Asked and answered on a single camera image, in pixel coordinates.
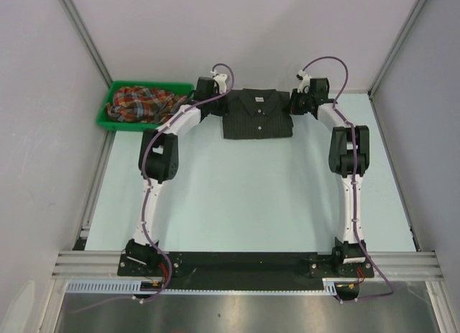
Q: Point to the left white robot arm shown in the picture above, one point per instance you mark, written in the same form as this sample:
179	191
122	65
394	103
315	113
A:
159	163

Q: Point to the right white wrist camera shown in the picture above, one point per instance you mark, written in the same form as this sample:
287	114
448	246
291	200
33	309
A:
304	81

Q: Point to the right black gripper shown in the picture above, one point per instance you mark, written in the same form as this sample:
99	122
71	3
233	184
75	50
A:
293	106

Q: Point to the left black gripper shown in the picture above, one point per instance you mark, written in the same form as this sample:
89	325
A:
223	108

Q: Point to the green plastic bin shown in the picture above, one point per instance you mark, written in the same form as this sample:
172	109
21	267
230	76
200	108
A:
103	120

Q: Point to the white slotted cable duct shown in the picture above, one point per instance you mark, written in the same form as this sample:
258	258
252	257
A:
140	287

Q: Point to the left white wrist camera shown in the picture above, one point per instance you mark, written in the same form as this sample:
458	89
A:
220	79

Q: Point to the aluminium frame rail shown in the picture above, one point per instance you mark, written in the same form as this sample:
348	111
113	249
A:
398	266

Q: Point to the black pinstripe long sleeve shirt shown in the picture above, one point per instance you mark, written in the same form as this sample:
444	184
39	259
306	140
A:
254	114

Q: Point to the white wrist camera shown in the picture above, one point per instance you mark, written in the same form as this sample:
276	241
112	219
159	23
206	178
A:
304	81
220	79

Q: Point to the plaid long sleeve shirt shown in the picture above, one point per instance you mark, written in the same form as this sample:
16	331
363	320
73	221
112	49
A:
144	105

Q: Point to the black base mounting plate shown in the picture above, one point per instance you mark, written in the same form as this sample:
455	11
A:
243	271

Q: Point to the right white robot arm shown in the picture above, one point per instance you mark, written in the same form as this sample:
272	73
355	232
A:
348	160

